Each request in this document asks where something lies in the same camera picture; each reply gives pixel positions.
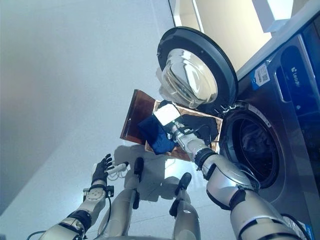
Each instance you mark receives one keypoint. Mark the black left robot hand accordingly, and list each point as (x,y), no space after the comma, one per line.
(100,172)

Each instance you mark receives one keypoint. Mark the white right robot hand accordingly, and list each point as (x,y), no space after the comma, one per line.
(167,115)

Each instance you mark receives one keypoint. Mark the blue garment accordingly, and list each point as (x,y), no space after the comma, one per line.
(152,132)

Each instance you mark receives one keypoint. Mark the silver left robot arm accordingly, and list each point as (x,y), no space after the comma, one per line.
(92,202)

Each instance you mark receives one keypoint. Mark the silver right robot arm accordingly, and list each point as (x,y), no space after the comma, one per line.
(225,180)

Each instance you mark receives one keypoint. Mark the grey front-load washing machine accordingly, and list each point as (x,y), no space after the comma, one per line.
(287,150)

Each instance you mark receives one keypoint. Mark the brown acrylic stand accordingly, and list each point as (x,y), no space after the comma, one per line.
(137,117)

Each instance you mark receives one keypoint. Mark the black garment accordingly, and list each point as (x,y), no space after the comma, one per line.
(200,125)

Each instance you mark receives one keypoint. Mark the round glass washer door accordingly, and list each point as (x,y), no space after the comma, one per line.
(190,82)

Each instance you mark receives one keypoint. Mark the wicker laundry basket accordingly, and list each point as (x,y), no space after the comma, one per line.
(182,155)

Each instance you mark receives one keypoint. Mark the small blue washer sticker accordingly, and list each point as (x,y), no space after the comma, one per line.
(260,76)

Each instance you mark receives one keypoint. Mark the white counter cabinet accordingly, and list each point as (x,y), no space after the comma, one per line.
(225,30)

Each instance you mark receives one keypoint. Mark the blue white energy label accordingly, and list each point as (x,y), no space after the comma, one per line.
(297,225)

